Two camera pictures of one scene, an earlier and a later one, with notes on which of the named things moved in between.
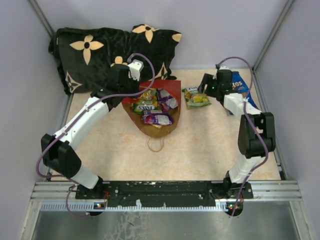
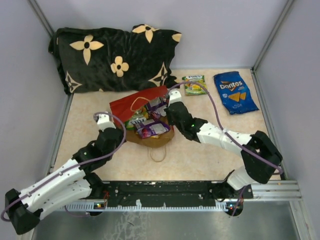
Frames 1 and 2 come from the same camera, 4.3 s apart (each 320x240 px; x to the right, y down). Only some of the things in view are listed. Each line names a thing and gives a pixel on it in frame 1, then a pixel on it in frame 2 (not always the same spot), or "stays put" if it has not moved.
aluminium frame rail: [260, 190] stays put
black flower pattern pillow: [86, 56] stays put
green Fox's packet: [139, 107] -> [134, 123]
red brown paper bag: [173, 86] -> [123, 109]
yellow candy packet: [150, 96] -> [141, 113]
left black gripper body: [131, 86] -> [120, 139]
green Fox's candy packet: [194, 99] -> [192, 89]
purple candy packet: [157, 117] -> [150, 128]
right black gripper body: [213, 87] -> [171, 121]
